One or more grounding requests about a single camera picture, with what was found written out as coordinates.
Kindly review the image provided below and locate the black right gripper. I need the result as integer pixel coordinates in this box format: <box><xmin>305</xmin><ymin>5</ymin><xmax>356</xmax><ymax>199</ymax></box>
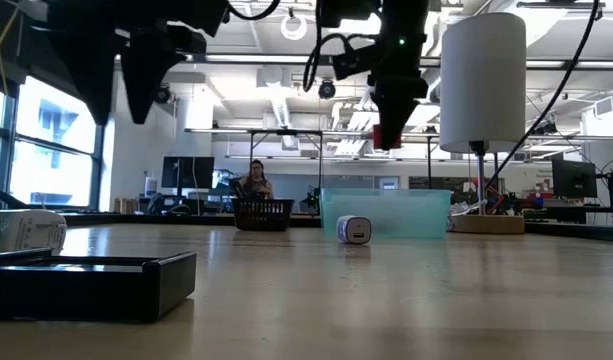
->
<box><xmin>368</xmin><ymin>74</ymin><xmax>430</xmax><ymax>150</ymax></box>

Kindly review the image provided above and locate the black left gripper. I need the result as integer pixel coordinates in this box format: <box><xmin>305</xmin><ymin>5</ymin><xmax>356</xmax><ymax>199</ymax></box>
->
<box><xmin>43</xmin><ymin>9</ymin><xmax>210</xmax><ymax>126</ymax></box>

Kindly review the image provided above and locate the purple white USB charger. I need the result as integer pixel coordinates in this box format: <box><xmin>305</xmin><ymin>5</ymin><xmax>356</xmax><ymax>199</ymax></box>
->
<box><xmin>335</xmin><ymin>215</ymin><xmax>373</xmax><ymax>245</ymax></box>

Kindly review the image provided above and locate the green white USB charger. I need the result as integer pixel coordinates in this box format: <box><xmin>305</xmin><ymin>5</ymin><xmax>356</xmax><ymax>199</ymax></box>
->
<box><xmin>0</xmin><ymin>209</ymin><xmax>68</xmax><ymax>255</ymax></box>

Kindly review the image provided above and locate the black digital clock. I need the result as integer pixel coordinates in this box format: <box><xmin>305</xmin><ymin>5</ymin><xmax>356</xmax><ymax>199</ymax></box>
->
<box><xmin>0</xmin><ymin>248</ymin><xmax>198</xmax><ymax>323</ymax></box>

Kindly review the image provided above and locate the white shade table lamp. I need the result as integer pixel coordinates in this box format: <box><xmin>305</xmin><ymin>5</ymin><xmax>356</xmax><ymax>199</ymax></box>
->
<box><xmin>439</xmin><ymin>12</ymin><xmax>528</xmax><ymax>235</ymax></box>

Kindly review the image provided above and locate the teal translucent plastic bin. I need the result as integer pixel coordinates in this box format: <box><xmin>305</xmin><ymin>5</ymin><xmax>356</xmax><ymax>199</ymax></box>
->
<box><xmin>319</xmin><ymin>187</ymin><xmax>453</xmax><ymax>240</ymax></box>

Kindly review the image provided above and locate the black computer monitor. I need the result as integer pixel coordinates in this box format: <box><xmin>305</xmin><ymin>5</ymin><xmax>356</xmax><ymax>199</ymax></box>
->
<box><xmin>551</xmin><ymin>159</ymin><xmax>598</xmax><ymax>200</ymax></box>
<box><xmin>160</xmin><ymin>155</ymin><xmax>216</xmax><ymax>190</ymax></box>

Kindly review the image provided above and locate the large window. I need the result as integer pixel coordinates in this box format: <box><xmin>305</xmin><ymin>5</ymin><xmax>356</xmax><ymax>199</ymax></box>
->
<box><xmin>0</xmin><ymin>74</ymin><xmax>112</xmax><ymax>211</ymax></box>

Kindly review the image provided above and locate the ceiling light tube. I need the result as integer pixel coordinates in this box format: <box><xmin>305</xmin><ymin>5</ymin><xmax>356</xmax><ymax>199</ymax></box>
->
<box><xmin>205</xmin><ymin>53</ymin><xmax>320</xmax><ymax>65</ymax></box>

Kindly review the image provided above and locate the person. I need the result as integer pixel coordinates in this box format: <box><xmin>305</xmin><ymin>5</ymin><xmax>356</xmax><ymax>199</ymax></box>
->
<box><xmin>240</xmin><ymin>158</ymin><xmax>276</xmax><ymax>201</ymax></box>

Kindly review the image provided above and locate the black mesh basket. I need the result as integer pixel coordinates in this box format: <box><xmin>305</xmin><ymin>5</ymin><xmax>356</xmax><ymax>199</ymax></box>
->
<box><xmin>232</xmin><ymin>198</ymin><xmax>296</xmax><ymax>232</ymax></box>

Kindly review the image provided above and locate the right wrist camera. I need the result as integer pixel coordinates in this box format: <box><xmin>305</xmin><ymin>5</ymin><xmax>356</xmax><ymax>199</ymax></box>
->
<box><xmin>330</xmin><ymin>47</ymin><xmax>382</xmax><ymax>81</ymax></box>

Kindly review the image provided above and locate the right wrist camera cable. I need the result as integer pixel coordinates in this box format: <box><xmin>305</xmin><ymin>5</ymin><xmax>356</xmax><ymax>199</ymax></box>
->
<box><xmin>302</xmin><ymin>31</ymin><xmax>357</xmax><ymax>94</ymax></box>

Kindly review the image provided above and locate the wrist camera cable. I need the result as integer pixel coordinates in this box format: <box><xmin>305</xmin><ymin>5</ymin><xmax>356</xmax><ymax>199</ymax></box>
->
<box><xmin>224</xmin><ymin>0</ymin><xmax>283</xmax><ymax>22</ymax></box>
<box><xmin>302</xmin><ymin>31</ymin><xmax>357</xmax><ymax>94</ymax></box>

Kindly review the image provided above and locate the black background rig frame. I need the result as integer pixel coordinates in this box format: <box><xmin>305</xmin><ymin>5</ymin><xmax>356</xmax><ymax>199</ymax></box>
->
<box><xmin>245</xmin><ymin>128</ymin><xmax>435</xmax><ymax>201</ymax></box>

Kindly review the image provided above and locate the white bundled lamp cord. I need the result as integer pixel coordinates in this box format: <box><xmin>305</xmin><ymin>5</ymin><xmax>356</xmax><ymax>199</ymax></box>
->
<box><xmin>448</xmin><ymin>198</ymin><xmax>488</xmax><ymax>232</ymax></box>

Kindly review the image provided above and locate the white hanging ring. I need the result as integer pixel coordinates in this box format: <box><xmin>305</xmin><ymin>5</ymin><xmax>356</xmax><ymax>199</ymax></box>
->
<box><xmin>279</xmin><ymin>12</ymin><xmax>309</xmax><ymax>42</ymax></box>

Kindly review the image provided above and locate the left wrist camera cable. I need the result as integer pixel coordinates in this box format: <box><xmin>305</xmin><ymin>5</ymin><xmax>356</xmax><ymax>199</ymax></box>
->
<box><xmin>224</xmin><ymin>0</ymin><xmax>283</xmax><ymax>22</ymax></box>

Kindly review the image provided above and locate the black power cable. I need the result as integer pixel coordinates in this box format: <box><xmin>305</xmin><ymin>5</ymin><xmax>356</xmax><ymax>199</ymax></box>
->
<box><xmin>484</xmin><ymin>0</ymin><xmax>601</xmax><ymax>192</ymax></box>

